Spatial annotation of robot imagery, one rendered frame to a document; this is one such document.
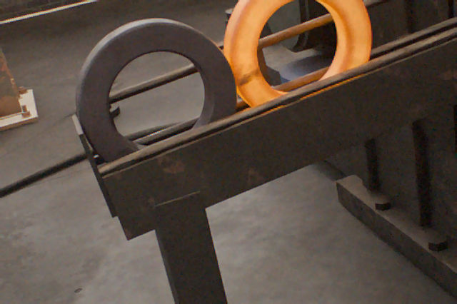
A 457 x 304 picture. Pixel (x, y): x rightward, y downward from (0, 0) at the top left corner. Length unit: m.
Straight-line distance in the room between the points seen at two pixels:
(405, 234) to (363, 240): 0.15
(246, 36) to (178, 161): 0.16
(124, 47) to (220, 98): 0.13
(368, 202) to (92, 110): 1.07
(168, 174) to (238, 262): 0.93
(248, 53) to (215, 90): 0.06
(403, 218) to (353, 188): 0.21
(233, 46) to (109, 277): 1.09
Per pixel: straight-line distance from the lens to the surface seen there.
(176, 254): 0.77
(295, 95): 0.76
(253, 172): 0.76
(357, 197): 1.70
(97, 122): 0.72
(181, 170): 0.73
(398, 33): 0.91
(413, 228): 1.55
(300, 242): 1.67
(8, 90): 3.29
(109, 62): 0.71
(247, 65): 0.75
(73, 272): 1.81
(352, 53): 0.81
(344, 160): 1.93
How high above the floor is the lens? 0.89
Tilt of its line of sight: 23 degrees down
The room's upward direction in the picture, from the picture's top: 12 degrees counter-clockwise
